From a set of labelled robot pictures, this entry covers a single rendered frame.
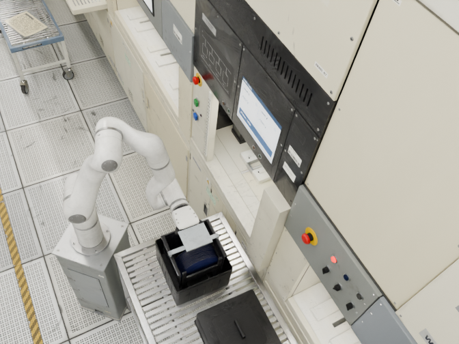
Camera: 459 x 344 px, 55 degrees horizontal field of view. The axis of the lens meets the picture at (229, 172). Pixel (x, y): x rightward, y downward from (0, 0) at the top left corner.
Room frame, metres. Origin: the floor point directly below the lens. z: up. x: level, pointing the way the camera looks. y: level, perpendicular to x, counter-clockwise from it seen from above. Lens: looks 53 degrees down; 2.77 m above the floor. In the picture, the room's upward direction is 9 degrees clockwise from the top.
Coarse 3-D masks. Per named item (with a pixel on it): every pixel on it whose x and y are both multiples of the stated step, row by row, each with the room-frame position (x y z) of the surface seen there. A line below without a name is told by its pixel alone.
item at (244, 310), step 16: (224, 304) 0.70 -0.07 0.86; (240, 304) 0.71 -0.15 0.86; (256, 304) 0.72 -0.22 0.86; (208, 320) 0.62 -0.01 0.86; (224, 320) 0.63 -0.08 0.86; (240, 320) 0.64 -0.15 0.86; (256, 320) 0.65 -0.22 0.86; (208, 336) 0.55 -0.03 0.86; (224, 336) 0.56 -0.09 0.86; (240, 336) 0.57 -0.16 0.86; (256, 336) 0.58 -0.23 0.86; (272, 336) 0.59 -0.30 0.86
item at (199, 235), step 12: (192, 228) 0.92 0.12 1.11; (204, 228) 0.93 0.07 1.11; (168, 240) 0.92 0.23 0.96; (180, 240) 0.95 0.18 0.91; (192, 240) 0.86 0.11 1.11; (204, 240) 0.87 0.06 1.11; (216, 240) 0.93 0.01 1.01; (168, 252) 0.82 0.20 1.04; (216, 252) 0.90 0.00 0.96; (216, 264) 0.84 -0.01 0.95; (180, 276) 0.74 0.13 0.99; (192, 276) 0.77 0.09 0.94
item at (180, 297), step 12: (156, 240) 0.92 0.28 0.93; (156, 252) 0.90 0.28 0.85; (180, 252) 0.96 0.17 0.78; (168, 264) 0.89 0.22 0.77; (228, 264) 0.87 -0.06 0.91; (168, 276) 0.78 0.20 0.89; (204, 276) 0.85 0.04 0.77; (216, 276) 0.80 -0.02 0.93; (228, 276) 0.83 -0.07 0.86; (180, 288) 0.78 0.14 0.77; (192, 288) 0.73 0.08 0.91; (204, 288) 0.77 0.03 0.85; (216, 288) 0.80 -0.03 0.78; (180, 300) 0.70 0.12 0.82
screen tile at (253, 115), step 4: (244, 88) 1.26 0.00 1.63; (244, 92) 1.26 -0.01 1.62; (248, 92) 1.23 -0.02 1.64; (248, 96) 1.23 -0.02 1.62; (252, 96) 1.21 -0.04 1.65; (240, 100) 1.27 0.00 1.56; (244, 100) 1.25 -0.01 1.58; (248, 100) 1.23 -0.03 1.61; (252, 100) 1.21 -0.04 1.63; (240, 104) 1.26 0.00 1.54; (244, 104) 1.24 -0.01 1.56; (252, 104) 1.20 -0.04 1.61; (244, 108) 1.24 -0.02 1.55; (248, 108) 1.22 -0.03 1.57; (256, 108) 1.18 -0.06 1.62; (248, 112) 1.22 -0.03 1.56; (252, 112) 1.19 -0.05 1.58; (256, 112) 1.17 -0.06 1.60; (252, 116) 1.19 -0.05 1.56; (256, 116) 1.17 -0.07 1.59; (252, 120) 1.19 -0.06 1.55
